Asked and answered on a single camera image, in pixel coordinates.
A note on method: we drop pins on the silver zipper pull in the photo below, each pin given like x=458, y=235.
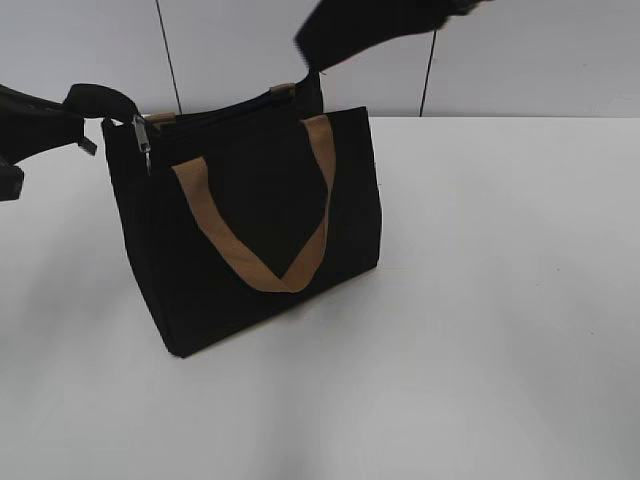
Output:
x=142, y=138

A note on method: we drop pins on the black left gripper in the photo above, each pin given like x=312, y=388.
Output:
x=31, y=125

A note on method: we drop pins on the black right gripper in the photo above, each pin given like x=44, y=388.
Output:
x=337, y=30

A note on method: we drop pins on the black bag with tan handles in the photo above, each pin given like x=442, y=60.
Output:
x=275, y=176

